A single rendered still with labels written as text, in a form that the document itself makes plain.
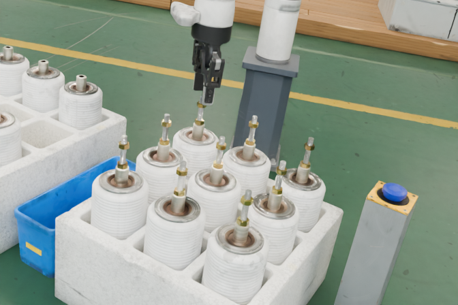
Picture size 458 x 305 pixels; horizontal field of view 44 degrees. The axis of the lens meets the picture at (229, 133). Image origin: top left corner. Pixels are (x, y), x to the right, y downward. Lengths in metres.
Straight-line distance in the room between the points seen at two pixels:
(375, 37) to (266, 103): 1.52
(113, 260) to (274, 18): 0.77
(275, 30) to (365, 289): 0.71
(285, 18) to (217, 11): 0.45
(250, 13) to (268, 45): 1.46
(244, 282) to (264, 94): 0.73
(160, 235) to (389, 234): 0.37
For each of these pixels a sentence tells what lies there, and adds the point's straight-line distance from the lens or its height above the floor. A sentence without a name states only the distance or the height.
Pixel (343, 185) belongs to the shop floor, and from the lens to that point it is 1.61.
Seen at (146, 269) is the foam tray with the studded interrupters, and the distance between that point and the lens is 0.93.
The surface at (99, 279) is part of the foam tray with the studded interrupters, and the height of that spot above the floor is 0.10.
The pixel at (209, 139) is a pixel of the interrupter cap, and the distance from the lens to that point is 1.15.
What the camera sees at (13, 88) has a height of 0.19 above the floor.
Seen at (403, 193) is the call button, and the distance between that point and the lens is 0.96.
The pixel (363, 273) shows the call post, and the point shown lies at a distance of 1.02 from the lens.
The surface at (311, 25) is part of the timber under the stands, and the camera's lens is 2.93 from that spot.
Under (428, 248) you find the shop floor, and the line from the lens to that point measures 1.47.
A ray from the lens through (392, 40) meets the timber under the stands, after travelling 2.98.
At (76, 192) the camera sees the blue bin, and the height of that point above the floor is 0.08.
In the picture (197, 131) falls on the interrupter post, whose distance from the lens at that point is 1.14.
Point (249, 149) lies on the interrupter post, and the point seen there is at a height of 0.27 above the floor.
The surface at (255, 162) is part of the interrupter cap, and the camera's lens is 1.09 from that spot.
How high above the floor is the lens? 0.78
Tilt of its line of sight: 26 degrees down
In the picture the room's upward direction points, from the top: 9 degrees clockwise
